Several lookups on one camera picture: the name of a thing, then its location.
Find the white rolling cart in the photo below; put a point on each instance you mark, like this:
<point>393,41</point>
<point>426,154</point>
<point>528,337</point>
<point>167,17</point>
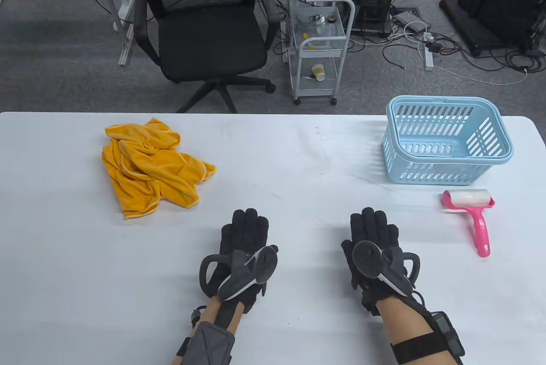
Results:
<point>320,52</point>

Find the white power strip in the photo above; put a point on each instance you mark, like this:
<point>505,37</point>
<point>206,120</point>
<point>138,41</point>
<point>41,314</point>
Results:
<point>428,58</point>

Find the white desk leg frame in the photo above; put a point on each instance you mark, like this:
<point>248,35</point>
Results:
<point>128,28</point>

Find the light blue plastic basket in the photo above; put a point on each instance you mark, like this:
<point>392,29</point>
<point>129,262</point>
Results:
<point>431,147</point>

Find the paper cup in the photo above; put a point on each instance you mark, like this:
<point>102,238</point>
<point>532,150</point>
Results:
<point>318,71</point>

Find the person's left forearm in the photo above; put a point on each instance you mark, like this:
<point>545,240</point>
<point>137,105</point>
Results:
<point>213,314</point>

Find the pink lint roller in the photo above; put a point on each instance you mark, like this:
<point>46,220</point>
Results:
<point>477,220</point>

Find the person's left hand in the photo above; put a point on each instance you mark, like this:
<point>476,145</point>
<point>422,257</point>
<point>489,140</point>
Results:
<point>245,228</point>

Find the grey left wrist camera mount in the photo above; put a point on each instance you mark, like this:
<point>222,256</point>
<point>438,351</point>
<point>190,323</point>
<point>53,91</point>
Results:
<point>211,343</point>

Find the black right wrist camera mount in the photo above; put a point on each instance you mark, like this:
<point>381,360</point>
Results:
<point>448,335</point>

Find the person's right hand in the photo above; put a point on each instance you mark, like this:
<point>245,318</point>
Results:
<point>375,224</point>

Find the grey right hand controller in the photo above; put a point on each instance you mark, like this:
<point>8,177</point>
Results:
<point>375,260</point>

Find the black mesh office chair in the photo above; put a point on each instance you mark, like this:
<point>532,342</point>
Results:
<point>209,36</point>

